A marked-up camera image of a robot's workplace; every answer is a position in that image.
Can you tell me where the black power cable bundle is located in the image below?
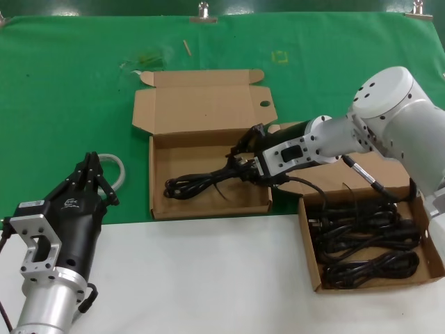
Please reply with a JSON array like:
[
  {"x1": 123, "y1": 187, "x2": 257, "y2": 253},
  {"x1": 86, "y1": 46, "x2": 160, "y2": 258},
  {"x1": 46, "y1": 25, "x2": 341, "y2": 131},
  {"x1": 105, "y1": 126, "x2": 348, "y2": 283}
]
[
  {"x1": 318, "y1": 225, "x2": 424, "y2": 258},
  {"x1": 163, "y1": 156, "x2": 258, "y2": 203},
  {"x1": 321, "y1": 252, "x2": 421, "y2": 290},
  {"x1": 308, "y1": 182, "x2": 423, "y2": 244}
]

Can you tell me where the metal table clip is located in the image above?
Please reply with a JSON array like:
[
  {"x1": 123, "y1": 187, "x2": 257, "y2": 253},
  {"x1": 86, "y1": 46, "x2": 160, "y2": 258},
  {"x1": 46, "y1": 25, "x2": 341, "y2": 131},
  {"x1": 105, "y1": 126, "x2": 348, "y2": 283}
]
[
  {"x1": 189, "y1": 1, "x2": 218, "y2": 24},
  {"x1": 405, "y1": 0, "x2": 434, "y2": 20}
]

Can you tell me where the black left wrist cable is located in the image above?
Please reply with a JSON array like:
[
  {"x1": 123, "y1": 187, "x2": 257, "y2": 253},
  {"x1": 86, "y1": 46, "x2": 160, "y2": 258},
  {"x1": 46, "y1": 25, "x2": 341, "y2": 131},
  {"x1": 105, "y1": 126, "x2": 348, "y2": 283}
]
[{"x1": 74, "y1": 282, "x2": 101, "y2": 316}]

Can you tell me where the open brown cardboard box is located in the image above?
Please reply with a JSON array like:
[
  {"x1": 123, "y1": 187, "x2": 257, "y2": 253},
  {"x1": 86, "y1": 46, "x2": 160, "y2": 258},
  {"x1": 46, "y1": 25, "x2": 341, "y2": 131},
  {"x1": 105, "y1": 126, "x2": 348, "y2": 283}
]
[
  {"x1": 131, "y1": 68, "x2": 278, "y2": 220},
  {"x1": 267, "y1": 121, "x2": 445, "y2": 296}
]

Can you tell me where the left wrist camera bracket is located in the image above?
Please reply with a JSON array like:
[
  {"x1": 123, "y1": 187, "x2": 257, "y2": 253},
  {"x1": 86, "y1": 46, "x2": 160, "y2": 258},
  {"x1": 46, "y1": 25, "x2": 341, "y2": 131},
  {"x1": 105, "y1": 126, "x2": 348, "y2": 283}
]
[{"x1": 8, "y1": 198, "x2": 64, "y2": 283}]

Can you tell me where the clear plastic tube ring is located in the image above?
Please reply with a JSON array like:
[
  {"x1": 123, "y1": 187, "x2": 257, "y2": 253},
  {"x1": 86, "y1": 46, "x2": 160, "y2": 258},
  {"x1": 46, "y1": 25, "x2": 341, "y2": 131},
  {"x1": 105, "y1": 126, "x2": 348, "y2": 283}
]
[{"x1": 95, "y1": 152, "x2": 127, "y2": 191}]

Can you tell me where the green table cloth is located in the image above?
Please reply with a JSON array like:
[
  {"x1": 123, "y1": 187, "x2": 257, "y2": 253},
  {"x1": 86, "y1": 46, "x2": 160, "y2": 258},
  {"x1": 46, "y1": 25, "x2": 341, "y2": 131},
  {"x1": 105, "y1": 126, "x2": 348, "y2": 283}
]
[{"x1": 0, "y1": 12, "x2": 445, "y2": 231}]

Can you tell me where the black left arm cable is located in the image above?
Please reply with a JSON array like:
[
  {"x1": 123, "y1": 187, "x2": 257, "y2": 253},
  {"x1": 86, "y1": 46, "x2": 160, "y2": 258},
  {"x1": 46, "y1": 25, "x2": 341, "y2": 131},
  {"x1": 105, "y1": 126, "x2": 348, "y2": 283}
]
[{"x1": 0, "y1": 215, "x2": 17, "y2": 333}]

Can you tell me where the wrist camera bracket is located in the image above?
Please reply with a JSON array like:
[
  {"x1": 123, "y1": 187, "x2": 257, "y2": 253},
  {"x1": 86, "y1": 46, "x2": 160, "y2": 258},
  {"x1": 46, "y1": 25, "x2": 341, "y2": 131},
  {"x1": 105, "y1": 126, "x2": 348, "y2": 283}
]
[
  {"x1": 8, "y1": 198, "x2": 64, "y2": 283},
  {"x1": 253, "y1": 136, "x2": 314, "y2": 179}
]

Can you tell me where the black cable with metal plug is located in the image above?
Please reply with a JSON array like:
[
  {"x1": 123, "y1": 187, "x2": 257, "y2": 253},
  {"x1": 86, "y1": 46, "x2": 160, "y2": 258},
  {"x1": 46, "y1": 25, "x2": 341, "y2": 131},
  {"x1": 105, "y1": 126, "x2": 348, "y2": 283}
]
[{"x1": 341, "y1": 154, "x2": 419, "y2": 205}]

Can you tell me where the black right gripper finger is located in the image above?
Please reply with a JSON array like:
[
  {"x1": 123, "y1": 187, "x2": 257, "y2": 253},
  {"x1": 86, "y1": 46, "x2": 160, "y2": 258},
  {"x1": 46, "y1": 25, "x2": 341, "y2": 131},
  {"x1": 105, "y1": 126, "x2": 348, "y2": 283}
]
[
  {"x1": 230, "y1": 124, "x2": 268, "y2": 157},
  {"x1": 227, "y1": 155, "x2": 260, "y2": 184}
]

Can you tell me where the clear plastic film scrap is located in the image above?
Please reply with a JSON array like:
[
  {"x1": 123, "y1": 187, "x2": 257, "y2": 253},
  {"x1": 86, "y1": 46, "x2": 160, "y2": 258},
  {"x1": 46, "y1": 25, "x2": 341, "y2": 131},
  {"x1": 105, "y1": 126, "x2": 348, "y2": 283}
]
[{"x1": 118, "y1": 48, "x2": 170, "y2": 76}]

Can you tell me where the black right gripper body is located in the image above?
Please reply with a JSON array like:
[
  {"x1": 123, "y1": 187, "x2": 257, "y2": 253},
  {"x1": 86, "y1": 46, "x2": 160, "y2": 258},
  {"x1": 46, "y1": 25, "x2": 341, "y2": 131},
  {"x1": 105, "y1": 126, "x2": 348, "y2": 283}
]
[{"x1": 252, "y1": 120, "x2": 314, "y2": 191}]

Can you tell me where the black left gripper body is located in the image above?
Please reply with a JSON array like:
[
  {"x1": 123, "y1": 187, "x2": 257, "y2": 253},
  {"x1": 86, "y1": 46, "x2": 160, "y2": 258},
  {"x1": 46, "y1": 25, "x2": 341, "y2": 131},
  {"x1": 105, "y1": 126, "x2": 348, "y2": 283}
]
[{"x1": 44, "y1": 179, "x2": 108, "y2": 280}]

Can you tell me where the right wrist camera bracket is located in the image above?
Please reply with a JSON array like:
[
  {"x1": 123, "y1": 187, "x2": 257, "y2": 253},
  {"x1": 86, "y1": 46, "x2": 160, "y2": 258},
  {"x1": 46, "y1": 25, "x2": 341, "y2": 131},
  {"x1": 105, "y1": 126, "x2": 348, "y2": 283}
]
[{"x1": 253, "y1": 136, "x2": 314, "y2": 179}]

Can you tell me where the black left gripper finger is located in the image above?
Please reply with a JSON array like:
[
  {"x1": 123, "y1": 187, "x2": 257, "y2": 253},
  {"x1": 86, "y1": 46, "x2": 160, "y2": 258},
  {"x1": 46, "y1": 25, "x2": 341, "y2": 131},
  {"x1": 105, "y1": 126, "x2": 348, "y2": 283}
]
[
  {"x1": 65, "y1": 151, "x2": 94, "y2": 191},
  {"x1": 88, "y1": 151, "x2": 121, "y2": 207}
]

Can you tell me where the black camera cable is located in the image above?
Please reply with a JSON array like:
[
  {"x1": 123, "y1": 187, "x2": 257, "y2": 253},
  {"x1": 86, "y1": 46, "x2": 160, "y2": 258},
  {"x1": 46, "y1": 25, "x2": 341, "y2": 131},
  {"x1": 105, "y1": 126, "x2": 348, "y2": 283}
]
[{"x1": 277, "y1": 175, "x2": 330, "y2": 209}]

